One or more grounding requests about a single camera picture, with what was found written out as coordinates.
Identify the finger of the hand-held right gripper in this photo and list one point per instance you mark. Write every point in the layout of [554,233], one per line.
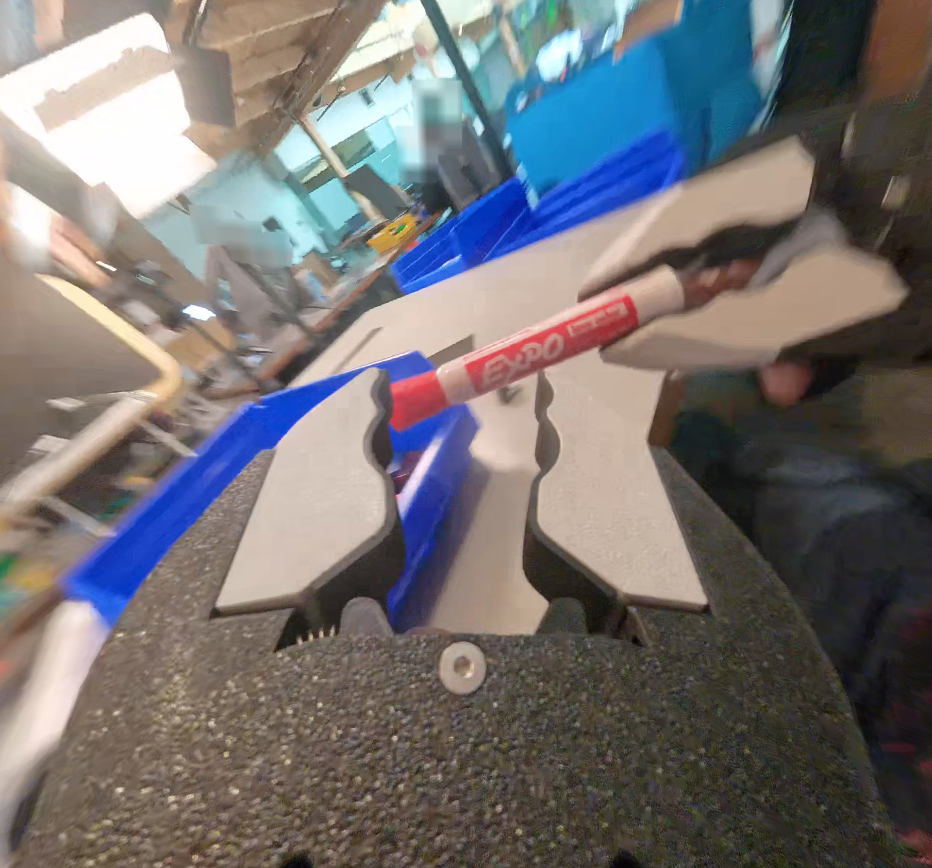
[713,205]
[786,307]

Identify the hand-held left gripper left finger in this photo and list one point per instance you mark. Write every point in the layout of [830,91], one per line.
[313,504]

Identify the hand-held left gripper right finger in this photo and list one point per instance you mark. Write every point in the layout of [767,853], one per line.
[611,504]

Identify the red and white marker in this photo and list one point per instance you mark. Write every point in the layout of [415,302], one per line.
[524,358]

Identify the large blue plastic bin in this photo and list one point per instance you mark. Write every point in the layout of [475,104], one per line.
[145,540]

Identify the light blue panel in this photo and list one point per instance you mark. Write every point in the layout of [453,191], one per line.
[619,103]

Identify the yellow plastic bin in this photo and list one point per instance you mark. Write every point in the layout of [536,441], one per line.
[393,234]

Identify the black board with wooden rim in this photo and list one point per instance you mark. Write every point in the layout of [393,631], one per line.
[65,358]

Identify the studio light panel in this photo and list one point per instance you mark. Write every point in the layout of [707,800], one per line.
[102,111]

